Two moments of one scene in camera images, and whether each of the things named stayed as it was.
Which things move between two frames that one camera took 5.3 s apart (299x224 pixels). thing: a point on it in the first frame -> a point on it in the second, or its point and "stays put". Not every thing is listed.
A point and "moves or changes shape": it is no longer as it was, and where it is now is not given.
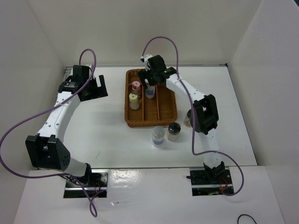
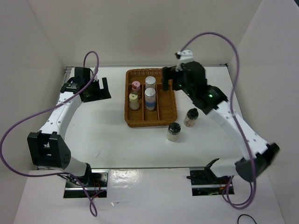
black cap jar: x=187 y=120 stays put
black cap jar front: x=174 y=131 stays put
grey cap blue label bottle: x=158 y=136 -> x=150 y=99
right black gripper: x=144 y=74 -> x=168 y=73
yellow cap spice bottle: x=134 y=104 stays put
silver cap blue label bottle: x=150 y=92 moves or changes shape
